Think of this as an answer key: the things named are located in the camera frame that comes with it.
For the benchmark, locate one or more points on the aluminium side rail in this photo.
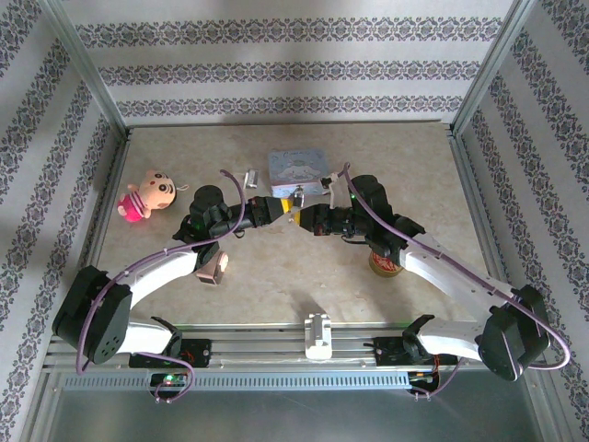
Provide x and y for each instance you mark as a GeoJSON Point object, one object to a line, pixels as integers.
{"type": "Point", "coordinates": [485, 230]}
{"type": "Point", "coordinates": [99, 230]}

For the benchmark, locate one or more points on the silver key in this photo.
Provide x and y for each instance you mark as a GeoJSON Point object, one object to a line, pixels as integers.
{"type": "Point", "coordinates": [291, 220]}

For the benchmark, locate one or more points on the small pink plastic object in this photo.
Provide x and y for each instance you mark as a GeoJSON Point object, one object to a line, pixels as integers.
{"type": "Point", "coordinates": [211, 269]}

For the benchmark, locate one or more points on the small controller board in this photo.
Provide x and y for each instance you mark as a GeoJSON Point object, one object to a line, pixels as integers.
{"type": "Point", "coordinates": [423, 376]}
{"type": "Point", "coordinates": [168, 379]}

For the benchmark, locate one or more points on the aluminium frame post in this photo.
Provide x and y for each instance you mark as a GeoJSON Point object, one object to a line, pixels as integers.
{"type": "Point", "coordinates": [89, 73]}
{"type": "Point", "coordinates": [488, 71]}

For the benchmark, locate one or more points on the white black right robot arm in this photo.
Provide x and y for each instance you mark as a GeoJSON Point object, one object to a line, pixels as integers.
{"type": "Point", "coordinates": [460, 276]}

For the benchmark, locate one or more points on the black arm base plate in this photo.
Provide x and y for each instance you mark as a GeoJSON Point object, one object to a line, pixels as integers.
{"type": "Point", "coordinates": [384, 352]}
{"type": "Point", "coordinates": [198, 352]}

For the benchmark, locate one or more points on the pink plush doll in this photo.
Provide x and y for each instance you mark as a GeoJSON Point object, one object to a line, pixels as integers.
{"type": "Point", "coordinates": [156, 191]}

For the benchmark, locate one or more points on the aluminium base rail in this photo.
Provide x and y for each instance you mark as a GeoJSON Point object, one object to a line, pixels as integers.
{"type": "Point", "coordinates": [257, 350]}

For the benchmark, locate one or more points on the grey metal panel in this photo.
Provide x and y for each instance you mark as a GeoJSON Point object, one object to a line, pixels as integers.
{"type": "Point", "coordinates": [294, 419]}

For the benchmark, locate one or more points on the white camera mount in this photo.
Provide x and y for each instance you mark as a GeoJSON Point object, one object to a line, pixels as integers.
{"type": "Point", "coordinates": [318, 336]}

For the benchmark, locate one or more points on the red gold can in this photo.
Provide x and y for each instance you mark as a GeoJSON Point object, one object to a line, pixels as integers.
{"type": "Point", "coordinates": [384, 267]}

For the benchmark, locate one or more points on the small silver metal object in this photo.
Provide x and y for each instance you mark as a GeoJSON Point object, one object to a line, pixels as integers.
{"type": "Point", "coordinates": [250, 179]}

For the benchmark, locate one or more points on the small grey padlock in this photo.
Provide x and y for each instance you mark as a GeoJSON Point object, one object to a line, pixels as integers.
{"type": "Point", "coordinates": [299, 199]}

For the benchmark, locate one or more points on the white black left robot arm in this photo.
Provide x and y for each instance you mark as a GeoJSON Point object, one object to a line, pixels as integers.
{"type": "Point", "coordinates": [156, 271]}

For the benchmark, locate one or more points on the light blue cartoon tin box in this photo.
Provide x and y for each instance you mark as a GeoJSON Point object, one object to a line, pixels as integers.
{"type": "Point", "coordinates": [294, 170]}

